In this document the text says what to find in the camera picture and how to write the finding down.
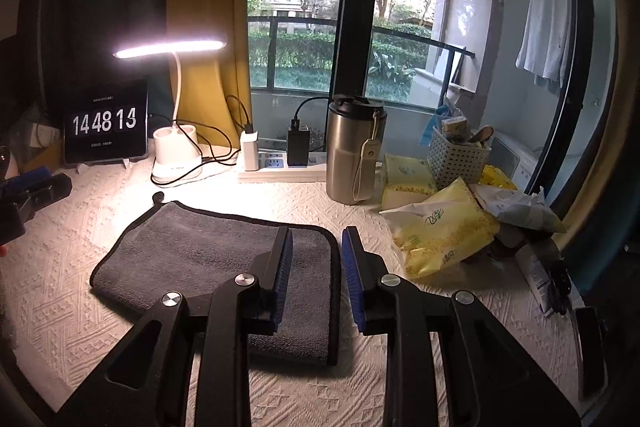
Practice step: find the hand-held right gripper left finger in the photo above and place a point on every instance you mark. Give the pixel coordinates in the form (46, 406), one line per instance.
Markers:
(283, 268)

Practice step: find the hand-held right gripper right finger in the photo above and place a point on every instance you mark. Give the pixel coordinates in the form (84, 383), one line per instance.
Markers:
(352, 277)

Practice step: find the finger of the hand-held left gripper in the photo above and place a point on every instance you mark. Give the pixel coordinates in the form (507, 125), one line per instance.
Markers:
(36, 192)

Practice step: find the grey towel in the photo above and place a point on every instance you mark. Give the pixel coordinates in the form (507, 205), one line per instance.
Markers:
(200, 247)

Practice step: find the white textured table cover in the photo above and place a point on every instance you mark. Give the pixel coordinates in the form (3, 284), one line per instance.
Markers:
(80, 257)

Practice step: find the tablet with clock display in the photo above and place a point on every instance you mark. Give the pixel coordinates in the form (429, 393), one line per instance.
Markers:
(105, 123)

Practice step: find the yellow tissue pack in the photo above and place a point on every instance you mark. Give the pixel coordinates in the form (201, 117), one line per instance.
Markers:
(407, 182)
(440, 232)

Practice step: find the white power strip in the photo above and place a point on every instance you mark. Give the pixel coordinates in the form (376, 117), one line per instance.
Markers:
(280, 167)

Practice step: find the black charger block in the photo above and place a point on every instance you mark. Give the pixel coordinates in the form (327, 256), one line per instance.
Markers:
(297, 147)

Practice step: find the white charger plug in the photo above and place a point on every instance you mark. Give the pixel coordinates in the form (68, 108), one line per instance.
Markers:
(249, 150)

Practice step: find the stainless steel tumbler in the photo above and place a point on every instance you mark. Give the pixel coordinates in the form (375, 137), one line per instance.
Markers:
(353, 147)

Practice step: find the white desk lamp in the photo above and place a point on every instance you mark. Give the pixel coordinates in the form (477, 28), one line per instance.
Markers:
(175, 127)

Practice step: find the grey plastic basket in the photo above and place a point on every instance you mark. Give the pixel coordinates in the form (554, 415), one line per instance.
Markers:
(452, 157)

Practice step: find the blue cloth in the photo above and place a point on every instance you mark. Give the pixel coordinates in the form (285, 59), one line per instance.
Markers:
(434, 122)

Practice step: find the crumpled plastic wrapper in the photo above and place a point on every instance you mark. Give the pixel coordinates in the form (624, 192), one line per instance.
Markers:
(520, 207)

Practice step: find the small white carton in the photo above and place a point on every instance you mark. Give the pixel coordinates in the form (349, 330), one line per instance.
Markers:
(537, 277)

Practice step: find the white hanging shirt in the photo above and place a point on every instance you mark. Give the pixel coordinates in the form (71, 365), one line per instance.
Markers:
(545, 32)

